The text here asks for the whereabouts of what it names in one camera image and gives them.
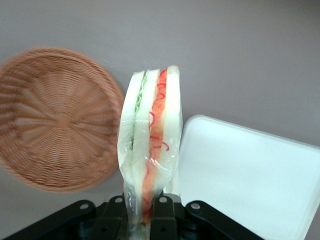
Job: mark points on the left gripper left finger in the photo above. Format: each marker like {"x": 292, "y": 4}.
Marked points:
{"x": 107, "y": 217}

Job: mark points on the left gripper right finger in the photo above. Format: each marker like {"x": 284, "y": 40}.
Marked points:
{"x": 162, "y": 217}

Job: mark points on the triangle sandwich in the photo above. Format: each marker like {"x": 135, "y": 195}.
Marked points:
{"x": 146, "y": 120}

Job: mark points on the cream plastic tray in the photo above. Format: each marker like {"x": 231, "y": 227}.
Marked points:
{"x": 240, "y": 175}

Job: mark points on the round brown wicker basket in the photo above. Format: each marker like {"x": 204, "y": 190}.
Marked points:
{"x": 57, "y": 120}

